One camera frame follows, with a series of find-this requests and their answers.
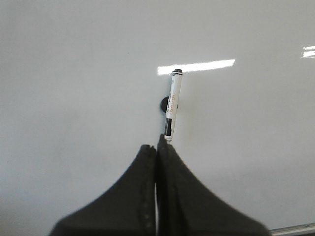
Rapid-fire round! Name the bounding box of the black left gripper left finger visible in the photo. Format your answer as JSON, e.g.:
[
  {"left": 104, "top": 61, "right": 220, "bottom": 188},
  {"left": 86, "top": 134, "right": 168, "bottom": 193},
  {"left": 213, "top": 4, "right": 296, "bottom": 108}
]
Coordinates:
[{"left": 50, "top": 145, "right": 156, "bottom": 236}]

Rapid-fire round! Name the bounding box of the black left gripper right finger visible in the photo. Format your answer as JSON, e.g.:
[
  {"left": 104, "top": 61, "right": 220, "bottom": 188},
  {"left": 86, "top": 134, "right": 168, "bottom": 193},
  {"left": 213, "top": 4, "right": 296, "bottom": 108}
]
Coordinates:
[{"left": 156, "top": 135, "right": 270, "bottom": 236}]

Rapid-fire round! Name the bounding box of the white whiteboard marker pen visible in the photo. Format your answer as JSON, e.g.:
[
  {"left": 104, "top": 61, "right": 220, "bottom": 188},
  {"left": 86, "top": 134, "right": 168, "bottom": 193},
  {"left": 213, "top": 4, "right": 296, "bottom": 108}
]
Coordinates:
[{"left": 164, "top": 69, "right": 183, "bottom": 143}]

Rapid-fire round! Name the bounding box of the black round magnetic marker holder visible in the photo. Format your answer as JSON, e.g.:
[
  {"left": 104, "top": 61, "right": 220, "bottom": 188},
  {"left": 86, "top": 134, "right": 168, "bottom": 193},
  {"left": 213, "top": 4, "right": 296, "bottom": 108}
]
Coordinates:
[{"left": 159, "top": 96, "right": 179, "bottom": 114}]

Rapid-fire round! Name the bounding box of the white whiteboard with aluminium frame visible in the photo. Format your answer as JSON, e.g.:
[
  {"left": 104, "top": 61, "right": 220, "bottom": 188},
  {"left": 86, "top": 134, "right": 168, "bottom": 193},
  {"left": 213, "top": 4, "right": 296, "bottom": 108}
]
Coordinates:
[{"left": 0, "top": 0, "right": 315, "bottom": 236}]

